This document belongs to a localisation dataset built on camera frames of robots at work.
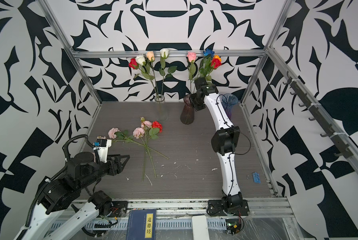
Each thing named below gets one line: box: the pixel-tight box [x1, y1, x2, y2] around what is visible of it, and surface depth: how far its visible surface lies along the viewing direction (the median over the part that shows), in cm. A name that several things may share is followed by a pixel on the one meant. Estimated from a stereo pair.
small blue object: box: [252, 171, 262, 184], surface depth 85 cm
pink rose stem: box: [187, 51, 197, 96], surface depth 87 cm
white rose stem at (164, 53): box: [158, 48, 177, 100], surface depth 93 cm
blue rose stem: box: [199, 48, 215, 77], surface depth 88 cm
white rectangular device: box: [191, 215, 210, 240], surface depth 66 cm
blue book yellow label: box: [126, 209, 156, 240], surface depth 70 cm
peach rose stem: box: [146, 51, 160, 102], surface depth 87 cm
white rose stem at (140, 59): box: [135, 54, 159, 100], surface depth 87 cm
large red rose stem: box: [199, 57, 222, 83], surface depth 87 cm
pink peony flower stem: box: [107, 127, 147, 148], surface depth 99 cm
